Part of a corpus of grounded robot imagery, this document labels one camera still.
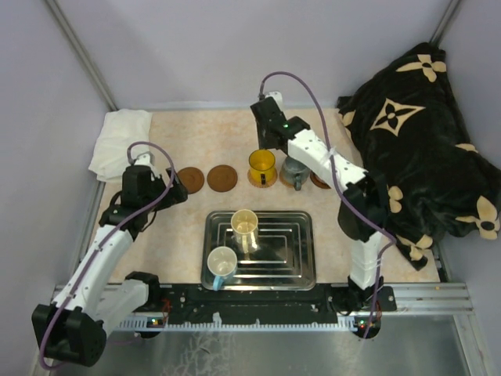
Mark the yellow cup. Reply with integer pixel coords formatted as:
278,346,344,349
248,150,276,183

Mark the grey mug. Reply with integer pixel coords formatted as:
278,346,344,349
280,157,310,183

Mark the woven rattan coaster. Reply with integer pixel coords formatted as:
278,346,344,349
279,173,308,191
247,169,278,189

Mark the dark wooden coaster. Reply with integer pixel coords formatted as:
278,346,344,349
177,167,205,194
310,172,330,190
207,164,238,193

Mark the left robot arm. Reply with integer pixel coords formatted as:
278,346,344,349
31,164,188,369

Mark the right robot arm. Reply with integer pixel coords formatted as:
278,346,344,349
250,94,395,310

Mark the cream tall cup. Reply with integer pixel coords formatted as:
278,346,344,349
230,209,258,254

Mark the white folded cloth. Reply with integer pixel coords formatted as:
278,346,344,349
88,109,153,183

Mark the metal tray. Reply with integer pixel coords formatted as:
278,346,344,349
200,211,316,291

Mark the black floral blanket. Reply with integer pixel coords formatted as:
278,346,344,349
336,42,500,269

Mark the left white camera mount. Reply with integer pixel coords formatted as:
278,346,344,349
129,152,154,170

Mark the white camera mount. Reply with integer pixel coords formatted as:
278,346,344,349
265,91,283,108
129,152,154,170

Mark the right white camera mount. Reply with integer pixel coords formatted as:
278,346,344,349
265,91,283,108

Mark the white mug blue handle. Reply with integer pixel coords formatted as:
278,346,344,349
207,246,238,291

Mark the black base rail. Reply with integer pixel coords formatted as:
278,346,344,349
135,284,373,325

